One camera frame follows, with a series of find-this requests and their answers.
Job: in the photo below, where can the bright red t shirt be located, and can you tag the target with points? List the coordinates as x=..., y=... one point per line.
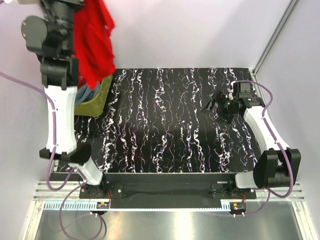
x=93, y=47

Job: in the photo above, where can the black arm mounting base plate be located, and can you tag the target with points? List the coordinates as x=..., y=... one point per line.
x=216, y=185

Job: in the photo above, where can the right aluminium frame post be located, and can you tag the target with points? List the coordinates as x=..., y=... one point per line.
x=292, y=5

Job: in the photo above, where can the olive green laundry basket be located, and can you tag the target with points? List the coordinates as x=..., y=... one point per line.
x=94, y=107

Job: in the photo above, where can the white slotted cable duct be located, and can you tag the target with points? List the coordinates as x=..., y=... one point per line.
x=116, y=205

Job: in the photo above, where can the grey blue t shirt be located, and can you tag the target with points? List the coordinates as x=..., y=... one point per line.
x=85, y=93

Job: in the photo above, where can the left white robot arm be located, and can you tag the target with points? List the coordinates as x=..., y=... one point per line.
x=51, y=39

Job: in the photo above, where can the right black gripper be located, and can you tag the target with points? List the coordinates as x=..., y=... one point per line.
x=222, y=98

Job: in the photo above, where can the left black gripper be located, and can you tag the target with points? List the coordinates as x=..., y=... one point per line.
x=75, y=6

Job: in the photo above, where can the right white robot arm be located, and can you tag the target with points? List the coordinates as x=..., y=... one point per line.
x=278, y=163

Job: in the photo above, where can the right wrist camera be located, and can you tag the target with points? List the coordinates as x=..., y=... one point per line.
x=242, y=89

